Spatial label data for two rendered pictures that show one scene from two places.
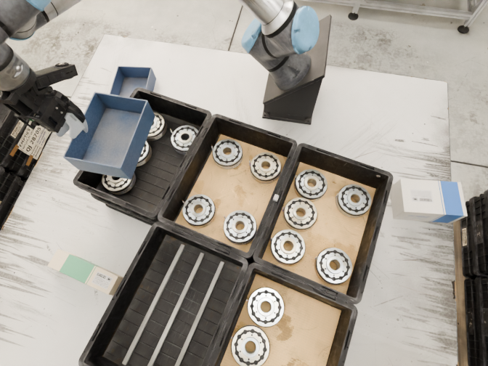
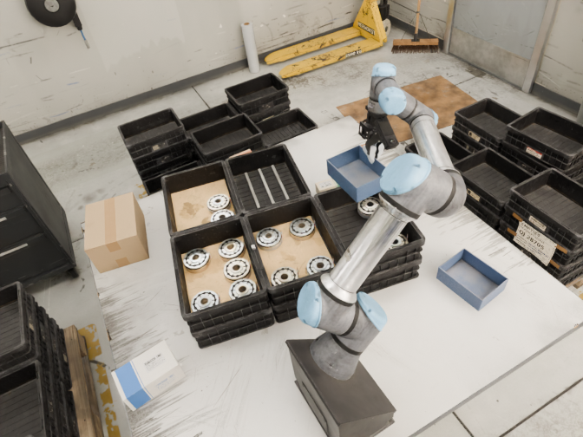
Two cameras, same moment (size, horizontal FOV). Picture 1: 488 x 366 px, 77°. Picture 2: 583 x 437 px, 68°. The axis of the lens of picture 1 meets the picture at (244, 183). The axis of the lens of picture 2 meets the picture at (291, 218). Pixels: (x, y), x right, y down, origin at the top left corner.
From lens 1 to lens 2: 1.43 m
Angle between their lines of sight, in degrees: 64
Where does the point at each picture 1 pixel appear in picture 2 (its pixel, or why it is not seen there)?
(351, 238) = (193, 285)
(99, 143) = (365, 172)
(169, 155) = not seen: hidden behind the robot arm
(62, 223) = not seen: hidden behind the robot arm
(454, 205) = (124, 374)
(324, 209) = (223, 288)
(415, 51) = not seen: outside the picture
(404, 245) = (154, 338)
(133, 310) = (289, 179)
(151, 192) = (343, 218)
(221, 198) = (297, 246)
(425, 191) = (152, 368)
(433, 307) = (121, 314)
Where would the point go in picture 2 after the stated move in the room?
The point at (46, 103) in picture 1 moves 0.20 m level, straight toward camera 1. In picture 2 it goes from (368, 126) to (311, 129)
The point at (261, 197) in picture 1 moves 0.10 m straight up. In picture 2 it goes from (271, 265) to (268, 248)
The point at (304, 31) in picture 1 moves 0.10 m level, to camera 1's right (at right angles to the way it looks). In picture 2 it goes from (304, 293) to (278, 317)
